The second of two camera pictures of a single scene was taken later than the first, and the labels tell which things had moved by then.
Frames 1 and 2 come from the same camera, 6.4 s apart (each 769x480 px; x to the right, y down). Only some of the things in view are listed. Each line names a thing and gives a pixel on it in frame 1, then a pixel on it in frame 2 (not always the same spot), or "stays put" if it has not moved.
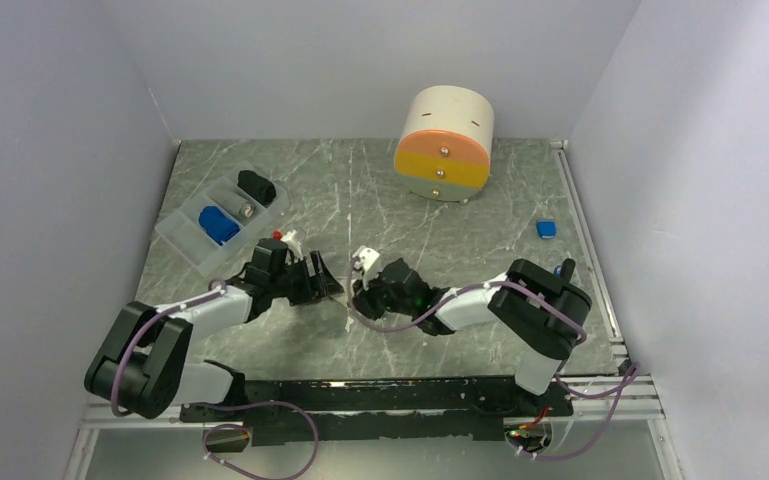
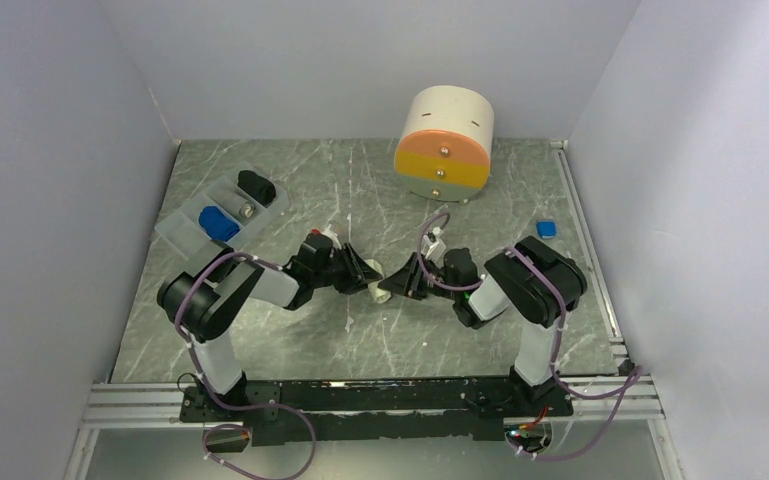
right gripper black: x=363 y=299 to x=407 y=280
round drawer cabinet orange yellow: x=444 y=152 stays put
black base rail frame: x=297 y=412 stays put
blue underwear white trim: x=217 y=225 stays put
